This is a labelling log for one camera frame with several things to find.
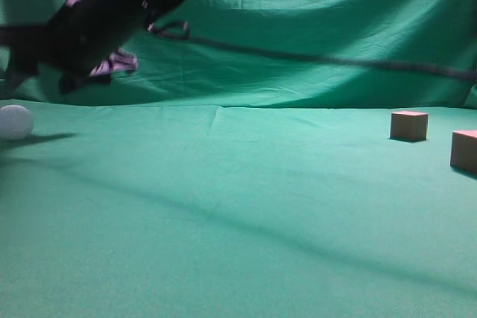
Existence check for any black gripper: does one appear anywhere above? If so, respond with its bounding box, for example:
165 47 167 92
0 22 139 95

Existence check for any white dimpled golf ball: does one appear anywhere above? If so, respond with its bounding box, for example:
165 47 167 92
1 104 34 141

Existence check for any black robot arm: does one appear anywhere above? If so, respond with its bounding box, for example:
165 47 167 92
1 0 189 95

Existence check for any brown wooden cube block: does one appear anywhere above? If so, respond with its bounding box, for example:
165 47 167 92
390 111 429 142

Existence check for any brown wooden cube at edge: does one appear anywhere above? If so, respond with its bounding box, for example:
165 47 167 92
450 130 476 174

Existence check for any green cloth backdrop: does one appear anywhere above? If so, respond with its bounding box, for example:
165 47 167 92
1 0 476 317

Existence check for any black cable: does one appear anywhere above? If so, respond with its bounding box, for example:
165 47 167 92
148 19 477 81

